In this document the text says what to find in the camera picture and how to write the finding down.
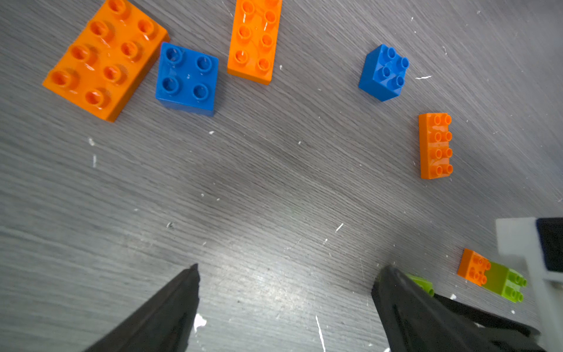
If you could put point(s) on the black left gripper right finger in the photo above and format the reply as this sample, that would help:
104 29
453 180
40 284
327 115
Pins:
414 321

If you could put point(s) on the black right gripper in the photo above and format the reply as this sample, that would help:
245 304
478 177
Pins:
536 245

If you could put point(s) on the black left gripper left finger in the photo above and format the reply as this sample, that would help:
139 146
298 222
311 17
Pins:
162 323

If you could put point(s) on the lime green 2x2 lego brick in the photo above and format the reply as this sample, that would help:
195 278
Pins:
505 282

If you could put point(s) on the lime green 2x4 lego brick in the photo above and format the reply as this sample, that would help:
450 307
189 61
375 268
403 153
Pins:
425 285

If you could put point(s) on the flat orange 2x4 lego plate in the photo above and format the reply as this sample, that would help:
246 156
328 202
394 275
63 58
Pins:
434 145

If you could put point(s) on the small blue lego brick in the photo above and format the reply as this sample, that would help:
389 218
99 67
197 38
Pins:
187 80

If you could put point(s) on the blue 2x2 lego brick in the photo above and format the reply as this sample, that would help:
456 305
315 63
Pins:
384 73

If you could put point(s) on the orange lego brick left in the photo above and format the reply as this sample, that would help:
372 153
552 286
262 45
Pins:
107 62

